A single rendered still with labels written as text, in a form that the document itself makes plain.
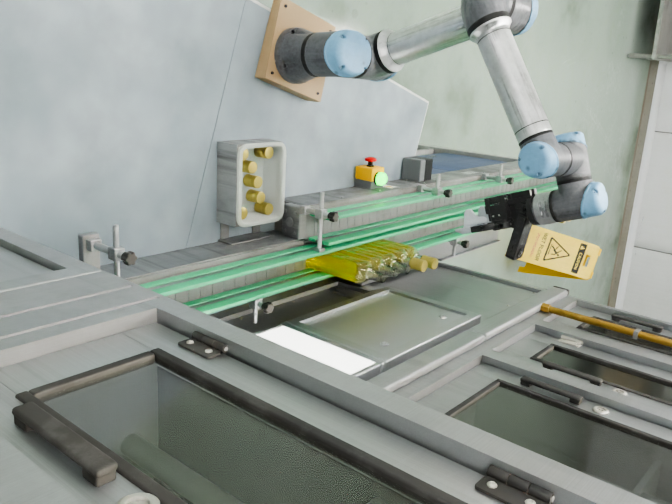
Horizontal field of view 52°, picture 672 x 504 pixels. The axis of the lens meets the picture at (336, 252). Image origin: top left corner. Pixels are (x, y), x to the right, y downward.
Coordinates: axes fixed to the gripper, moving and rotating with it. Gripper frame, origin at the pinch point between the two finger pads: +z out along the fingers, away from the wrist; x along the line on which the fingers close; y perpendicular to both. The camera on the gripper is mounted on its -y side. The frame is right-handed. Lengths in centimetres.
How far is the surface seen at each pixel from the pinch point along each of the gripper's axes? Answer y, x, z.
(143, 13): 64, 55, 40
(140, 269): 7, 62, 51
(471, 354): -31.6, 1.8, 4.4
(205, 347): -4, 101, -21
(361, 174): 23, -28, 51
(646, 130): 40, -584, 120
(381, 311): -18.8, -0.6, 32.7
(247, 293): -5, 37, 45
